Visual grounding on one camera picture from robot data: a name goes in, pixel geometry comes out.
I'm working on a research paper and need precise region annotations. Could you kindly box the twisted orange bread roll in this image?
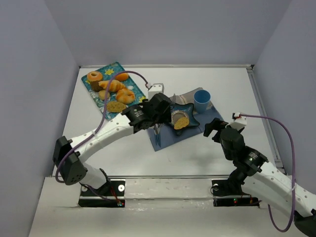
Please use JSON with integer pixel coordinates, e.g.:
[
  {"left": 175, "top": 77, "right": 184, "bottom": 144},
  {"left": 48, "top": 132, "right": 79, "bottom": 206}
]
[{"left": 116, "top": 88, "right": 135, "bottom": 104}]

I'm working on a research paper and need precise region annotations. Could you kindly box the blue plastic fork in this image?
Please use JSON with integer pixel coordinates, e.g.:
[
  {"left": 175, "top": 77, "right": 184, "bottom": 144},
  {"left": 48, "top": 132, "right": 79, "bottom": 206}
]
[{"left": 154, "top": 128, "right": 159, "bottom": 145}]

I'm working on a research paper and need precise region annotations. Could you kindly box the long striped croissant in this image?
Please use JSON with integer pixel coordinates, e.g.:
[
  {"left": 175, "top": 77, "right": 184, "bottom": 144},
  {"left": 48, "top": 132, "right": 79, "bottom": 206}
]
[{"left": 98, "top": 79, "right": 126, "bottom": 92}]

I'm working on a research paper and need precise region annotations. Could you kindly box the teal floral tray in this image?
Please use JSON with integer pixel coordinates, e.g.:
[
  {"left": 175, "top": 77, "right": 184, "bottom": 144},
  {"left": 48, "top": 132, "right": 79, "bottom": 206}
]
[{"left": 81, "top": 62, "right": 146, "bottom": 120}]

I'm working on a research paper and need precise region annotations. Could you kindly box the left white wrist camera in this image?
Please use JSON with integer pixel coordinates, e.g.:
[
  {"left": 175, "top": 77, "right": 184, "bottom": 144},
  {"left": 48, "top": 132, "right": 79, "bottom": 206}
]
[{"left": 148, "top": 83, "right": 164, "bottom": 100}]

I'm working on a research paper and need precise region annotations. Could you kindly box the brown bread slice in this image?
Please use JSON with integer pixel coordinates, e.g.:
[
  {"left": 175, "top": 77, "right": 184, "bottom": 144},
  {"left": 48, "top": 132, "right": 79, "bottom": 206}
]
[{"left": 174, "top": 117, "right": 190, "bottom": 130}]

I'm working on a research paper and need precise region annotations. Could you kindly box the oval seeded bread slice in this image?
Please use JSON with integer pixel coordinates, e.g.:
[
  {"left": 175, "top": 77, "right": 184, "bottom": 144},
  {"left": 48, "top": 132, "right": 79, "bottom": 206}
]
[{"left": 106, "top": 101, "right": 127, "bottom": 113}]

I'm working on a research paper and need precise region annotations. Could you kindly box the small round beige bun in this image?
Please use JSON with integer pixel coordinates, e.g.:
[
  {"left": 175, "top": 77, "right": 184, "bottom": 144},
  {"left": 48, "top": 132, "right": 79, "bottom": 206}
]
[{"left": 98, "top": 90, "right": 110, "bottom": 101}]

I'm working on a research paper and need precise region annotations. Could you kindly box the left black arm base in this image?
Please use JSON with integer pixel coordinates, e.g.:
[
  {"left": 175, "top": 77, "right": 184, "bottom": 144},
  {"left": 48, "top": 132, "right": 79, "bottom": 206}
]
[{"left": 78, "top": 179, "right": 126, "bottom": 208}]

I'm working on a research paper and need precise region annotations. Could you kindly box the brown chocolate muffin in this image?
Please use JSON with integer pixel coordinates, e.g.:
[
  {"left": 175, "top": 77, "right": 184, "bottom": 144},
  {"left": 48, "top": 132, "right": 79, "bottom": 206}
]
[{"left": 90, "top": 81, "right": 103, "bottom": 92}]

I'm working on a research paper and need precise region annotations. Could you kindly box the blue plastic cup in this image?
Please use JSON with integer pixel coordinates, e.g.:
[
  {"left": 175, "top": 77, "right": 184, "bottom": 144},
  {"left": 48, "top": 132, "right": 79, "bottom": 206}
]
[{"left": 194, "top": 90, "right": 211, "bottom": 114}]

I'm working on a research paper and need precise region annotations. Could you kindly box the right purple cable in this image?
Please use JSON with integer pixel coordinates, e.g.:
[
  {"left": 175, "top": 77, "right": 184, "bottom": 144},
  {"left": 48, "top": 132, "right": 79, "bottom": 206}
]
[{"left": 240, "top": 114, "right": 296, "bottom": 233}]

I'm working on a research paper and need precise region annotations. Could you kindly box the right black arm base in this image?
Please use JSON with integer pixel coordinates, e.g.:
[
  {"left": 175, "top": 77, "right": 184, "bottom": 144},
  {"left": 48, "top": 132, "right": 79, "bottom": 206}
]
[{"left": 210, "top": 179, "right": 261, "bottom": 207}]

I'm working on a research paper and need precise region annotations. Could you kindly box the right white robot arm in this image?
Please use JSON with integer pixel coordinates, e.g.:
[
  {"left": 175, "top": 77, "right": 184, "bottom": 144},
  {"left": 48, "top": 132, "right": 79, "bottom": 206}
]
[{"left": 203, "top": 113, "right": 316, "bottom": 237}]

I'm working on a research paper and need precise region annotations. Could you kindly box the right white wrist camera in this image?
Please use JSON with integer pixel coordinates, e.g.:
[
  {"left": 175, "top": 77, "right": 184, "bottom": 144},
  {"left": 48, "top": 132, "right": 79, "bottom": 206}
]
[{"left": 226, "top": 112, "right": 247, "bottom": 131}]

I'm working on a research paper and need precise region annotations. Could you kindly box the blue grey striped cloth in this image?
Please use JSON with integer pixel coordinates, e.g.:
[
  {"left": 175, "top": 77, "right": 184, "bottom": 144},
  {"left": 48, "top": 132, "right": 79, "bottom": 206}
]
[{"left": 147, "top": 87, "right": 223, "bottom": 151}]

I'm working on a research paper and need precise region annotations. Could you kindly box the orange ring donut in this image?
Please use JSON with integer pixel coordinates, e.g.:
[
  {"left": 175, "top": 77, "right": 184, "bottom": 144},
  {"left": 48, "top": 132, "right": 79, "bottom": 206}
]
[{"left": 86, "top": 71, "right": 103, "bottom": 82}]

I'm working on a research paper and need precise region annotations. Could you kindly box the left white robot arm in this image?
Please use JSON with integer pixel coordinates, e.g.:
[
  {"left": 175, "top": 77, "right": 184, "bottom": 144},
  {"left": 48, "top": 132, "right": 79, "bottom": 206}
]
[{"left": 53, "top": 93, "right": 171, "bottom": 190}]

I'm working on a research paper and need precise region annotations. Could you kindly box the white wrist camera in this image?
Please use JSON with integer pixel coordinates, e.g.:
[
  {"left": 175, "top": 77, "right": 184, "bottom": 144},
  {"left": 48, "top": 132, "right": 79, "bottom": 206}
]
[
  {"left": 148, "top": 83, "right": 164, "bottom": 100},
  {"left": 226, "top": 112, "right": 247, "bottom": 131}
]

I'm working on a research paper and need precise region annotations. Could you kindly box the blue star-shaped plate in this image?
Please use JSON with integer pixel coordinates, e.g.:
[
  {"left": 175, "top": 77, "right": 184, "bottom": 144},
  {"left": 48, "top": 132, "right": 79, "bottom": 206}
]
[{"left": 169, "top": 103, "right": 200, "bottom": 133}]

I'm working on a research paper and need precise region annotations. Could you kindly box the round orange bun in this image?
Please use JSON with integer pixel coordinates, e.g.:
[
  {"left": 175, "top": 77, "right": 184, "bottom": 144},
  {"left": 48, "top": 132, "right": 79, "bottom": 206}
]
[{"left": 115, "top": 73, "right": 129, "bottom": 81}]

